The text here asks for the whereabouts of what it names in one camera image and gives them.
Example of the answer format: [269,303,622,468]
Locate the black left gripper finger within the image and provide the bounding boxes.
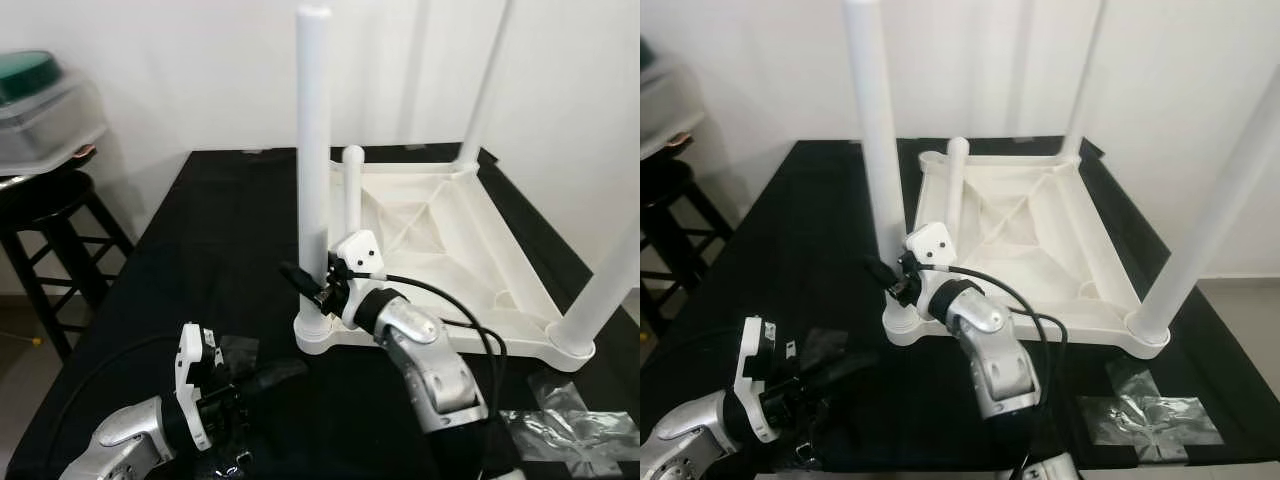
[240,357,310,401]
[808,348,883,397]

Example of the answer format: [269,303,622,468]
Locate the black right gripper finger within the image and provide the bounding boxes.
[277,261,327,300]
[864,254,907,293]

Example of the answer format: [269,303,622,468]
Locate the white plastic table top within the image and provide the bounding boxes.
[883,150,1172,359]
[293,160,597,373]

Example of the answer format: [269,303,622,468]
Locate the clear tape strip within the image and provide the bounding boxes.
[215,335,261,377]
[800,328,847,372]

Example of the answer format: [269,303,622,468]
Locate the black tablecloth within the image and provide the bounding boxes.
[5,148,641,480]
[640,138,1280,476]

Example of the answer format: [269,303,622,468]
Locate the black stool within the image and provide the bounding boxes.
[640,160,737,337]
[0,170,137,361]

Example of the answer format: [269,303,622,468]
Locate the wrinkled clear tape patch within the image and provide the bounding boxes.
[500,370,641,477]
[1075,360,1227,463]

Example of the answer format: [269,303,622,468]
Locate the clear plastic container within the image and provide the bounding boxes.
[0,75,109,173]
[640,55,707,158]

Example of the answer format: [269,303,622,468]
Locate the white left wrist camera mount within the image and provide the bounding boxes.
[174,322,227,451]
[732,316,782,444]

